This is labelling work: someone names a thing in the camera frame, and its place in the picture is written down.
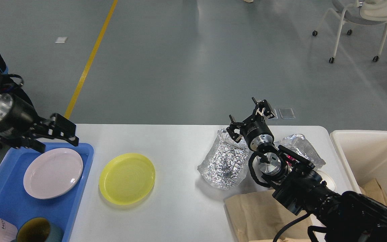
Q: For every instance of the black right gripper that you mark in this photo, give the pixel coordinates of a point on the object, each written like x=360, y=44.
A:
x=257, y=133

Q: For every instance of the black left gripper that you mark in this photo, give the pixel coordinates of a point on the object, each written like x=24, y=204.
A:
x=17, y=117

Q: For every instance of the dark green mug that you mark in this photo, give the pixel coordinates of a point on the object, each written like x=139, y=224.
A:
x=39, y=229

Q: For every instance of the yellow plastic plate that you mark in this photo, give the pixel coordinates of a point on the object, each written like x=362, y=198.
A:
x=127, y=179

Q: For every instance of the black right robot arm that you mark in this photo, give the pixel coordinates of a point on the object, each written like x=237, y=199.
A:
x=347, y=217

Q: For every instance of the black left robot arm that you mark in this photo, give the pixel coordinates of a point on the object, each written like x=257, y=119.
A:
x=12, y=84

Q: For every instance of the pink plate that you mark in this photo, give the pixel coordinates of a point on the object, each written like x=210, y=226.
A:
x=53, y=173

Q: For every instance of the foil tray right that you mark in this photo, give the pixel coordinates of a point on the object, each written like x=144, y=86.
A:
x=299, y=144

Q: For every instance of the crumpled foil tray left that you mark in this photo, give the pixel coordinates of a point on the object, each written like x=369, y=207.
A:
x=225, y=165

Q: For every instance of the brown paper bag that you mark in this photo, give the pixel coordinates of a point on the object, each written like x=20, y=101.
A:
x=257, y=216

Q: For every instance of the white paper cup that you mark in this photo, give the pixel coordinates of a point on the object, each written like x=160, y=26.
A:
x=330, y=182

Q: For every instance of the beige waste bin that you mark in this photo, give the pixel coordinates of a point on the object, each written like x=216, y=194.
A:
x=363, y=154

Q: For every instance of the brown paper in bin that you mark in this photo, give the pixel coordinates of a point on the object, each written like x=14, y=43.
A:
x=374, y=190

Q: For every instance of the white office chair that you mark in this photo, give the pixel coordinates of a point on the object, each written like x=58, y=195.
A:
x=360, y=13

